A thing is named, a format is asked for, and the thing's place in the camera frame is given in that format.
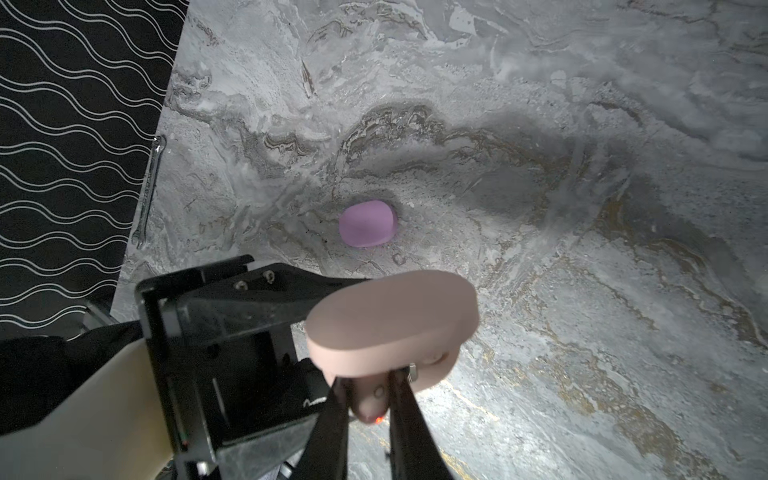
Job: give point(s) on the silver combination wrench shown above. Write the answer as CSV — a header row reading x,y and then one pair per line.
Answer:
x,y
157,149

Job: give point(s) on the pink earbud charging case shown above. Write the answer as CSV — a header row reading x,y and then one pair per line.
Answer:
x,y
418,318

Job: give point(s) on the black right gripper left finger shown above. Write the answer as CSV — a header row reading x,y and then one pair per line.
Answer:
x,y
325,455

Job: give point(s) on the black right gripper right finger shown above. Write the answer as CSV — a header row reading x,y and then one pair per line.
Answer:
x,y
413,452

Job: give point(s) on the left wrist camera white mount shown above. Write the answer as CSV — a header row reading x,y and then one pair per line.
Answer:
x,y
111,427

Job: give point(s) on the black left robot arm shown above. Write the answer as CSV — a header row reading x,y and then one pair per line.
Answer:
x,y
39,373

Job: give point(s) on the purple earbud charging case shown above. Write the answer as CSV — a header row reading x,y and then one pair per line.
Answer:
x,y
368,224

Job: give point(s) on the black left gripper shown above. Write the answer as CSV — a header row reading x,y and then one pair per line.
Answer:
x,y
226,366

